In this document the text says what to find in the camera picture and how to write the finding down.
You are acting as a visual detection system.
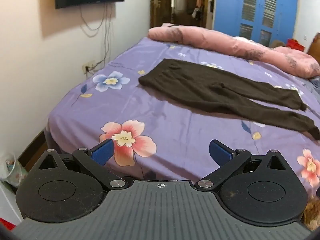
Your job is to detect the bin with plastic liner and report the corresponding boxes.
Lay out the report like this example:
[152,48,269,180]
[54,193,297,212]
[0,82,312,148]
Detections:
[0,153,27,188]

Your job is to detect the orange fuzzy cloth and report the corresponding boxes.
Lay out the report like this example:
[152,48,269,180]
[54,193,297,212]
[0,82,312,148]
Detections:
[302,197,320,232]

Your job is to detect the pink quilt with leaf print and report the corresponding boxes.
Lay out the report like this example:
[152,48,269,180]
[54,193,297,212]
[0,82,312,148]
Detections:
[147,23,320,78]

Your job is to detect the bed with purple floral sheet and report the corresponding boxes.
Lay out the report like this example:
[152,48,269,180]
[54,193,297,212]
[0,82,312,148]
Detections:
[45,36,320,200]

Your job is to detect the wooden headboard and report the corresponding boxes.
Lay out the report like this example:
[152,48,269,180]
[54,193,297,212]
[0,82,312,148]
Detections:
[307,32,320,63]

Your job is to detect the brown wooden wardrobe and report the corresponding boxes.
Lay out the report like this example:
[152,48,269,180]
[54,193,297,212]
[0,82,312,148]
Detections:
[150,0,173,28]

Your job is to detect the red bag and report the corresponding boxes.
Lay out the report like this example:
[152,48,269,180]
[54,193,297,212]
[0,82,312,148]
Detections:
[286,39,306,52]

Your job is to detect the dark brown pants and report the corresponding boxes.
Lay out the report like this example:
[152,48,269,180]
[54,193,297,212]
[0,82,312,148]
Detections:
[138,58,320,140]

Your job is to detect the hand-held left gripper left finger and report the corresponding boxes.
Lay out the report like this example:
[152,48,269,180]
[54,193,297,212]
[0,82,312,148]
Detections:
[37,139,128,191]

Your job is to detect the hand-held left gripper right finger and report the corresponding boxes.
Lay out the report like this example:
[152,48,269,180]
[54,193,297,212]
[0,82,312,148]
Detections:
[196,139,288,189]

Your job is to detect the blue louvred wardrobe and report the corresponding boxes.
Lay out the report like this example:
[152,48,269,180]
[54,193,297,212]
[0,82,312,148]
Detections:
[212,0,299,47]

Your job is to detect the thin grey cable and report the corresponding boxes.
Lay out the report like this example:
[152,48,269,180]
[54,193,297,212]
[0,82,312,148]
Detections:
[86,2,113,73]
[79,4,106,38]

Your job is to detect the white wall socket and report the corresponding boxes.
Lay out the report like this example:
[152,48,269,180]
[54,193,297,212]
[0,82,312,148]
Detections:
[82,60,97,75]

